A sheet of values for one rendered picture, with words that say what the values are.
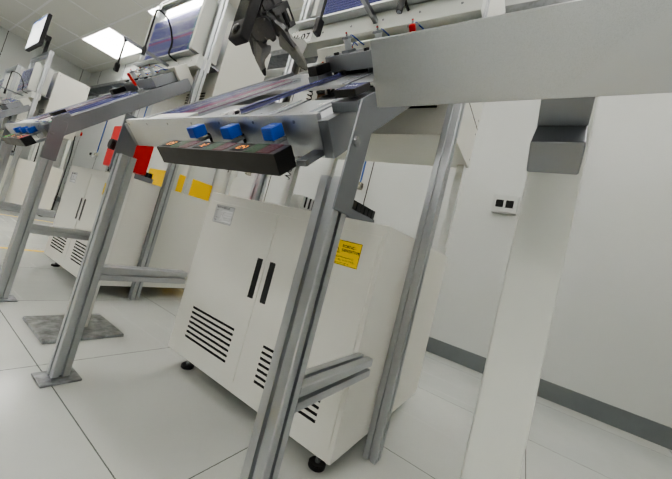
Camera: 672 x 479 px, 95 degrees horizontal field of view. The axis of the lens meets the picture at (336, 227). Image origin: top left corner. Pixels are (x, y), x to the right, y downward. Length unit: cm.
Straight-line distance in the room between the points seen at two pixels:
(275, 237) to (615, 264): 196
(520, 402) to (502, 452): 6
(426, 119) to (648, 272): 162
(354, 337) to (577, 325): 175
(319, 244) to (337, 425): 49
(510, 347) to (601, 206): 200
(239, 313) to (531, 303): 77
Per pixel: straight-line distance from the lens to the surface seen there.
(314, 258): 45
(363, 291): 75
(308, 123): 52
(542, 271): 47
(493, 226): 237
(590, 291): 234
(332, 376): 60
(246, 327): 98
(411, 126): 120
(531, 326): 47
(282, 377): 50
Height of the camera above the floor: 54
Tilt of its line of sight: 4 degrees up
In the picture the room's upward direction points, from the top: 15 degrees clockwise
